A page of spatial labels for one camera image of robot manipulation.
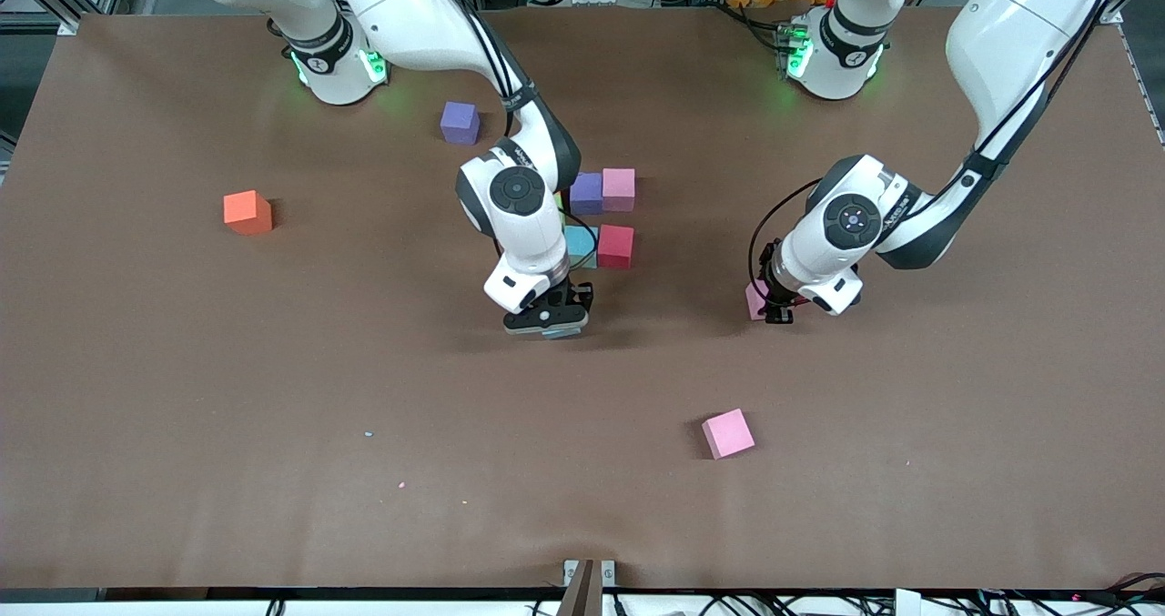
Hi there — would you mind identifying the red foam cube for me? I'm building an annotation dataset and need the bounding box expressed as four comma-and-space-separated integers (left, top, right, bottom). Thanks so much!
597, 225, 635, 269

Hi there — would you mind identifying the purple foam cube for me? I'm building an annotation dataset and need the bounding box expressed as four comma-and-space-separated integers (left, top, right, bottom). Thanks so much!
570, 172, 604, 216
441, 101, 481, 146

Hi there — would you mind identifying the orange foam cube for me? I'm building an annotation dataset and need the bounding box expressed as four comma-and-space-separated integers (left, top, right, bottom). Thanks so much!
223, 190, 274, 236

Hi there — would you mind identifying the paper table cover sheet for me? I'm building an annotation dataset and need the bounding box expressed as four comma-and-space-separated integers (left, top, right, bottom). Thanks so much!
0, 5, 1165, 591

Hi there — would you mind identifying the black cable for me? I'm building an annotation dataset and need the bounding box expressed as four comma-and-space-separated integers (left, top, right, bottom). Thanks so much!
428, 0, 603, 267
748, 0, 1119, 306

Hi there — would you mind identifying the metal mount bracket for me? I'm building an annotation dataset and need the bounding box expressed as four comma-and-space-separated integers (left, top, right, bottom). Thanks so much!
562, 559, 617, 616

